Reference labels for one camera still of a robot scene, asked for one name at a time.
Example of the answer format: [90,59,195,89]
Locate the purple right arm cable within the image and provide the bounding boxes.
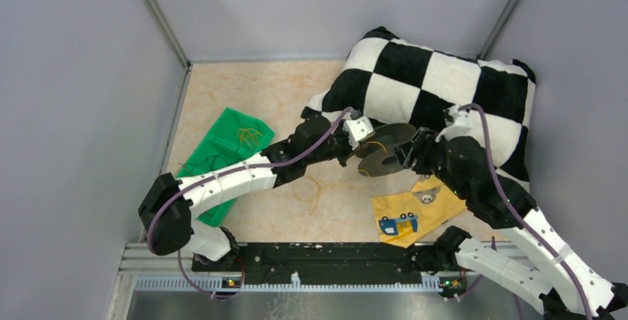
[458,103,595,320]

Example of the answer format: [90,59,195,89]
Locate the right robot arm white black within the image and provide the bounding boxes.
[395,128,627,319]

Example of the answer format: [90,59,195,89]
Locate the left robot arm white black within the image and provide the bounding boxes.
[138,113,373,271]

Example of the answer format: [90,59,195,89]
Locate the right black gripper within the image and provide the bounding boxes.
[392,126,468,199]

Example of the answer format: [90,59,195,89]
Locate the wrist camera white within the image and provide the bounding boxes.
[342,116,375,150]
[435,104,475,142]

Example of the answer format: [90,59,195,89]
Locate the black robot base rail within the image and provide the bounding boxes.
[192,242,468,285]

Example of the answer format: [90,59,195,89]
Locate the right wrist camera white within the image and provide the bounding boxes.
[435,104,475,142]

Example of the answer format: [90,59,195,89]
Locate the black white checkered pillow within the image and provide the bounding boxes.
[301,27,536,190]

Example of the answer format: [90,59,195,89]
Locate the yellow cloth with car print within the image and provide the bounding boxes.
[371,175,467,248]

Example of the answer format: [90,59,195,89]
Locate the green compartment tray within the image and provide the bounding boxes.
[174,107,275,228]

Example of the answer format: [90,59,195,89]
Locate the yellow wires in tray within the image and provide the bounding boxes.
[236,127,266,150]

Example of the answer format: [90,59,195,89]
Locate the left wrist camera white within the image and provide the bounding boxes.
[342,116,375,150]

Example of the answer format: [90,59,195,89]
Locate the black cable spool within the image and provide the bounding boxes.
[355,123,417,178]

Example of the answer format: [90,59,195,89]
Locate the white slotted cable duct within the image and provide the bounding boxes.
[135,273,443,293]

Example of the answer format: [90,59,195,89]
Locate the dark wires in tray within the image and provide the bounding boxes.
[198,154,229,170]

